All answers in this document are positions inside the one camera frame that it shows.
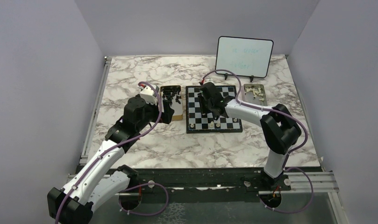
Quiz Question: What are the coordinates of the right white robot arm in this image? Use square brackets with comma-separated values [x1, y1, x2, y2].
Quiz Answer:
[198, 82, 302, 190]

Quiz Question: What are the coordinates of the yellow tin tray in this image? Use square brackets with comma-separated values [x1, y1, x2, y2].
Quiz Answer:
[160, 85, 183, 121]

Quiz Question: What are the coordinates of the black chess pieces pile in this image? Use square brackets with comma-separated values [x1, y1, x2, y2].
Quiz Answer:
[161, 85, 181, 105]

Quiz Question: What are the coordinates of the small whiteboard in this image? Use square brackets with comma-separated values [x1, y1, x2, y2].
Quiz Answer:
[215, 36, 274, 78]

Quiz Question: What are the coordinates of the black white chessboard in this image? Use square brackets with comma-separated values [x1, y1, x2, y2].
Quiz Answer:
[185, 85, 243, 134]

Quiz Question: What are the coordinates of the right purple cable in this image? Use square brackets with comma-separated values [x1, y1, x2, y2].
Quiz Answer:
[200, 69, 315, 215]

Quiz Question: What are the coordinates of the white chess pieces pile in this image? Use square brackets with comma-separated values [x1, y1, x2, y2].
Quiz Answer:
[244, 87, 264, 102]

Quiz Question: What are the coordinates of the purple cable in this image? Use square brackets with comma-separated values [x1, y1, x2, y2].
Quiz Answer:
[200, 69, 315, 215]
[54, 81, 170, 224]

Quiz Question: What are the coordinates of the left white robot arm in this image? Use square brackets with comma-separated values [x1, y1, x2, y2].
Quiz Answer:
[47, 95, 174, 224]

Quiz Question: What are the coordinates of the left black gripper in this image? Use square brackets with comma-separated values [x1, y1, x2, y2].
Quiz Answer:
[136, 98, 174, 132]

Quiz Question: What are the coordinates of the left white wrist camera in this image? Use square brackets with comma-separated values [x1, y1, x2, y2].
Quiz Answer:
[139, 84, 159, 105]

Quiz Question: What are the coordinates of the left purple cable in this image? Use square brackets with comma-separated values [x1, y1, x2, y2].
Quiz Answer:
[54, 81, 170, 224]

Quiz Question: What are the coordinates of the lilac tin tray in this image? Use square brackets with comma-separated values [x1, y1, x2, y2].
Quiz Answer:
[243, 84, 268, 106]

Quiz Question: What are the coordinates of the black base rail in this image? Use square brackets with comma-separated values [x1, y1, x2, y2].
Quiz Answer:
[76, 167, 338, 205]

